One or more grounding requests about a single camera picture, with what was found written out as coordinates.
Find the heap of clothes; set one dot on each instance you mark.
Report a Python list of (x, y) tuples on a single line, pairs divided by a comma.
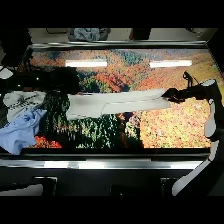
[(87, 34)]

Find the grey printed T-shirt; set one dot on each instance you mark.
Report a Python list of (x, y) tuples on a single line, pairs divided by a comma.
[(23, 101)]

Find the silver frame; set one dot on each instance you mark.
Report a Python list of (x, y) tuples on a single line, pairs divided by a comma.
[(100, 164)]

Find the light blue shirt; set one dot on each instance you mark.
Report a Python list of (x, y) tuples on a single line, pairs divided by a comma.
[(20, 133)]

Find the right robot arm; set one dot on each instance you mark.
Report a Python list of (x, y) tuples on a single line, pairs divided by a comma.
[(213, 116)]

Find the white shirt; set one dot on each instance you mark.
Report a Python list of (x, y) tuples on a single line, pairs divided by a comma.
[(116, 103)]

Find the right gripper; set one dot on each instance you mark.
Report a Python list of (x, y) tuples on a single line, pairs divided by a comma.
[(175, 95)]

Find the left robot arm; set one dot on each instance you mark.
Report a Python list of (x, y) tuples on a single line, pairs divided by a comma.
[(20, 50)]

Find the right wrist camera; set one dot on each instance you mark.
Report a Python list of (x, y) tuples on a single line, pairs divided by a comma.
[(189, 80)]

